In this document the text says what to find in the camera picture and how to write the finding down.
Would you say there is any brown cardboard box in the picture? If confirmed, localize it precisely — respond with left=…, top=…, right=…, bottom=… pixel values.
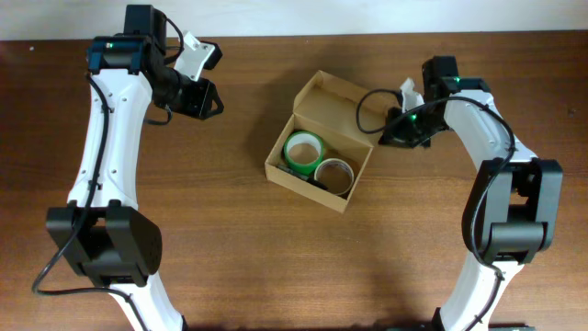
left=265, top=71, right=379, bottom=213

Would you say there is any cream masking tape roll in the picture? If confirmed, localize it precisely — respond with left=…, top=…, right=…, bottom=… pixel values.
left=314, top=158, right=355, bottom=196

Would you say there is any green tape roll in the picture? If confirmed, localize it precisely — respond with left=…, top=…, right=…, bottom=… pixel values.
left=283, top=131, right=325, bottom=175

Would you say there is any black grey marker pen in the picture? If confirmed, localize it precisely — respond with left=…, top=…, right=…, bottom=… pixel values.
left=277, top=165, right=328, bottom=190

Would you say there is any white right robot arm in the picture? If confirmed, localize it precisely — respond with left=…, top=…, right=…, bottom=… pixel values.
left=379, top=56, right=563, bottom=331

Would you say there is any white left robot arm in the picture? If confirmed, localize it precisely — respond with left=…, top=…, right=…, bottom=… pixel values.
left=46, top=5, right=224, bottom=330

